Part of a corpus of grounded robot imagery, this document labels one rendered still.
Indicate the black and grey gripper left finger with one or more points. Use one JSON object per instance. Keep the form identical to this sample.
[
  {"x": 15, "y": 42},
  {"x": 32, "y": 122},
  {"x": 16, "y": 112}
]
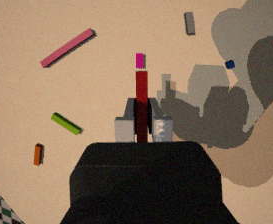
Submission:
[{"x": 126, "y": 126}]

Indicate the pink rod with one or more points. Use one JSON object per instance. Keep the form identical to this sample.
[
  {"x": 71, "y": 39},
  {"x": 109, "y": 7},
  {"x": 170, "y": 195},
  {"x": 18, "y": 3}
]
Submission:
[{"x": 67, "y": 47}]

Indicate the short magenta rod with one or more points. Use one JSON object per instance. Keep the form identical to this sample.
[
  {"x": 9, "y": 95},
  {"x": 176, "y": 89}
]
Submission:
[{"x": 139, "y": 60}]

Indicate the orange rod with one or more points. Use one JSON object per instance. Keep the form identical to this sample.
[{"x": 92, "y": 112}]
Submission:
[{"x": 38, "y": 154}]

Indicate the lime green rod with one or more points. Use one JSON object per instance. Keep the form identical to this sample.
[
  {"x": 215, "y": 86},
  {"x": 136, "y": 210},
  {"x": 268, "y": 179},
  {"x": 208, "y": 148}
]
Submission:
[{"x": 66, "y": 123}]

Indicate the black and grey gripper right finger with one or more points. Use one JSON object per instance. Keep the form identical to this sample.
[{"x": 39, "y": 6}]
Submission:
[{"x": 160, "y": 126}]

